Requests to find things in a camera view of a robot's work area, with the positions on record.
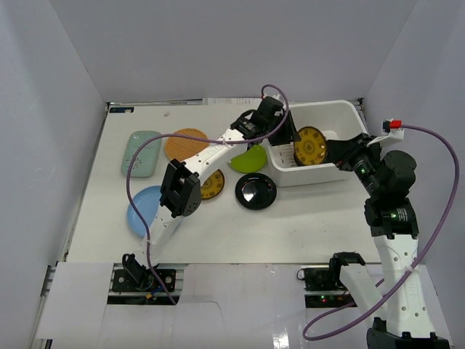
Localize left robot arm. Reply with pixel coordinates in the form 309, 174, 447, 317
122, 96, 297, 292

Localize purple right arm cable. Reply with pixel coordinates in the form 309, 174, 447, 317
302, 123, 459, 342

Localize blue label sticker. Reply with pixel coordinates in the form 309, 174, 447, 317
108, 107, 134, 113

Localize green round plate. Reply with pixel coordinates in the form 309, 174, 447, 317
229, 145, 267, 174

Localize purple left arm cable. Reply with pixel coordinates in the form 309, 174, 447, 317
126, 84, 291, 305

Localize orange woven round plate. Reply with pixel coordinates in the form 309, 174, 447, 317
165, 128, 209, 161

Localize white plastic bin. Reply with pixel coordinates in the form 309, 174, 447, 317
264, 100, 368, 188

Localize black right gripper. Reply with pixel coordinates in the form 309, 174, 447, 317
325, 133, 384, 198

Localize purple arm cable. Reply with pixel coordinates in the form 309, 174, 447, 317
302, 123, 459, 342
126, 84, 291, 305

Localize yellow patterned plate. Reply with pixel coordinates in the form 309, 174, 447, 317
294, 127, 327, 167
201, 169, 225, 200

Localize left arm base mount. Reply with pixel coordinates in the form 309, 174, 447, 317
107, 266, 182, 306

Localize celadon rectangular plate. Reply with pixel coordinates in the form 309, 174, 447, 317
121, 130, 161, 178

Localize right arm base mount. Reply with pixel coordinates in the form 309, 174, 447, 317
296, 267, 357, 309

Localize black round plate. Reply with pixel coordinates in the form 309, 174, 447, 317
235, 172, 277, 211

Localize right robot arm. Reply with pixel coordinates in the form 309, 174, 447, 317
326, 133, 450, 348

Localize white dish rack insert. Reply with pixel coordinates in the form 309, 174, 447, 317
275, 144, 297, 168

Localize light blue round plate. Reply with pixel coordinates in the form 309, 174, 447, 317
126, 185, 183, 244

